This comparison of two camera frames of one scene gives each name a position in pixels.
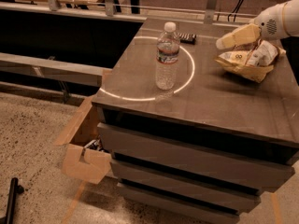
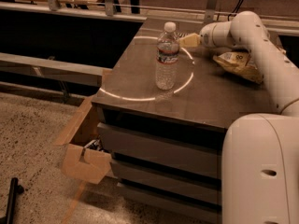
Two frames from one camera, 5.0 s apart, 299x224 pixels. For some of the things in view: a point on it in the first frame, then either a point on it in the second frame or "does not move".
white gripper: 269,22 -> 207,36
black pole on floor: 14,189 does not move
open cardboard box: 83,156 does not move
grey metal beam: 49,69 does not move
